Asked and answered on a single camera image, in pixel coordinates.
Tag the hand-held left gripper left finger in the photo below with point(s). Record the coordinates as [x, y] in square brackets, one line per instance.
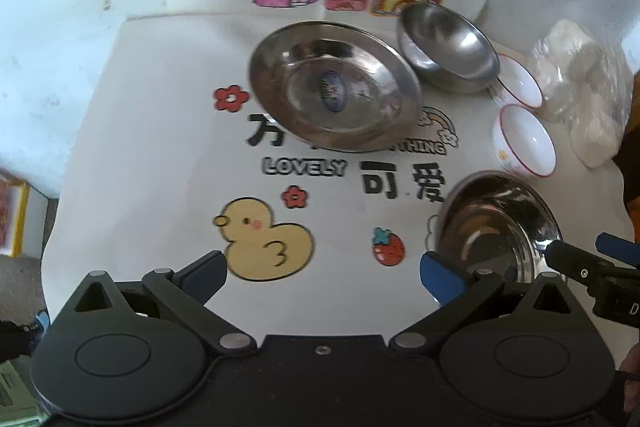
[206, 274]

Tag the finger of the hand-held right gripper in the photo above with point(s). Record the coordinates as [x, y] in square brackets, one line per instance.
[575, 259]
[617, 247]

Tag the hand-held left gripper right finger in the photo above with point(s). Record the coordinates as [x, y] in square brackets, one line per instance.
[440, 277]

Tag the small steel plate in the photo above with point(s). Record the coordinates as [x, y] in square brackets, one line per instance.
[490, 222]

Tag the white bowl with red rim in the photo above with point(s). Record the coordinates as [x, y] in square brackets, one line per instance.
[520, 82]
[525, 142]

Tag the large steel plate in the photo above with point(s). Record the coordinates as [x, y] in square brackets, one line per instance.
[335, 89]

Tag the steel bowl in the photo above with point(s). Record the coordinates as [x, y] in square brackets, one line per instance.
[445, 47]

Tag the white cartoon printed mat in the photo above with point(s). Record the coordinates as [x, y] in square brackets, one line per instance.
[150, 167]

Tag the clear bag of white buns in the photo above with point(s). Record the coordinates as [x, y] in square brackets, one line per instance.
[580, 82]

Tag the green box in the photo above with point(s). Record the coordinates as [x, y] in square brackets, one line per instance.
[17, 392]

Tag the yellow picture frame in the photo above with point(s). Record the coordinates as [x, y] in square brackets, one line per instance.
[15, 217]

